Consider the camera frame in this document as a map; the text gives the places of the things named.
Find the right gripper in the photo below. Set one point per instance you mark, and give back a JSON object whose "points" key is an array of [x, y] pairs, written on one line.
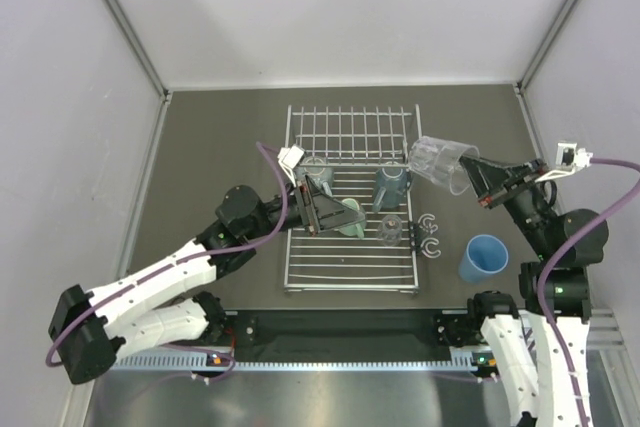
{"points": [[490, 180]]}

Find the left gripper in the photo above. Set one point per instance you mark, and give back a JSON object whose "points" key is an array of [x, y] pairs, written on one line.
{"points": [[313, 223]]}

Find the mint green cup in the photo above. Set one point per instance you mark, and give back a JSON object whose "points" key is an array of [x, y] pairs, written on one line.
{"points": [[355, 227]]}

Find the pale speckled ceramic mug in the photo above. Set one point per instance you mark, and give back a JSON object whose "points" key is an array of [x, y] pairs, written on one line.
{"points": [[315, 177]]}

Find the clear glass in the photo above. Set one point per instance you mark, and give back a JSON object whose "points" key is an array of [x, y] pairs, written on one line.
{"points": [[438, 161], [389, 231]]}

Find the grey-blue ceramic mug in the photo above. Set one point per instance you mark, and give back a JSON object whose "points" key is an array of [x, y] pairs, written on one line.
{"points": [[391, 185]]}

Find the blue plastic cup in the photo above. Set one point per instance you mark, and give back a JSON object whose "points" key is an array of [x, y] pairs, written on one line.
{"points": [[484, 257]]}

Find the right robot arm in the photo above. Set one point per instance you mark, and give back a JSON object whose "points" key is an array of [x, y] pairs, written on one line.
{"points": [[541, 355]]}

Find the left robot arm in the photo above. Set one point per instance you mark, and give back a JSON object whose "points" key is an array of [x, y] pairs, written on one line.
{"points": [[92, 329]]}

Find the metal wire dish rack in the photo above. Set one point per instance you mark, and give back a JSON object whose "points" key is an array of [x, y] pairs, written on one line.
{"points": [[352, 146]]}

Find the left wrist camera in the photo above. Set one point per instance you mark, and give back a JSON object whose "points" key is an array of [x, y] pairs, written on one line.
{"points": [[288, 159]]}

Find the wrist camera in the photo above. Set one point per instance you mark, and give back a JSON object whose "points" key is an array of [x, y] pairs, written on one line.
{"points": [[288, 159], [570, 158]]}

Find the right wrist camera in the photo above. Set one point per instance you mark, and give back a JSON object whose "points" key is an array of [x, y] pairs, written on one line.
{"points": [[570, 158]]}

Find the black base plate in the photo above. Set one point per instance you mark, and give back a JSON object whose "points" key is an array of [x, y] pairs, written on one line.
{"points": [[345, 336]]}

